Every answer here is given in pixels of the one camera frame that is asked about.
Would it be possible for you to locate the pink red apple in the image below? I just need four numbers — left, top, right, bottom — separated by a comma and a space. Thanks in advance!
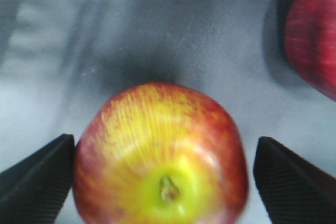
284, 0, 335, 100

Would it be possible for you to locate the black wooden produce display stand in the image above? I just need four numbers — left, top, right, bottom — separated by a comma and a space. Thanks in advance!
1, 0, 335, 175

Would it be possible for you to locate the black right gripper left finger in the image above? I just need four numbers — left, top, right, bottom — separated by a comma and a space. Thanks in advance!
1, 134, 75, 223

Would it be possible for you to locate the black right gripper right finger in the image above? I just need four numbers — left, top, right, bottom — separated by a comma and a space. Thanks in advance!
253, 136, 335, 223

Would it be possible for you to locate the dark red apple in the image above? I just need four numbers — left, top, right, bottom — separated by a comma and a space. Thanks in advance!
73, 82, 248, 223

